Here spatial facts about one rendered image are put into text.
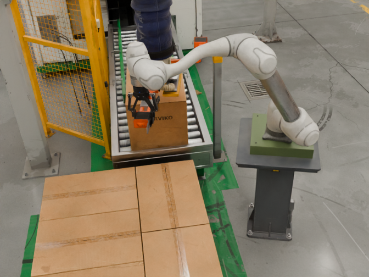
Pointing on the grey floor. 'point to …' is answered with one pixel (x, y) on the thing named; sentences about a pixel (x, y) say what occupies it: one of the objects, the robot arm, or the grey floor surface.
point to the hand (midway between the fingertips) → (144, 117)
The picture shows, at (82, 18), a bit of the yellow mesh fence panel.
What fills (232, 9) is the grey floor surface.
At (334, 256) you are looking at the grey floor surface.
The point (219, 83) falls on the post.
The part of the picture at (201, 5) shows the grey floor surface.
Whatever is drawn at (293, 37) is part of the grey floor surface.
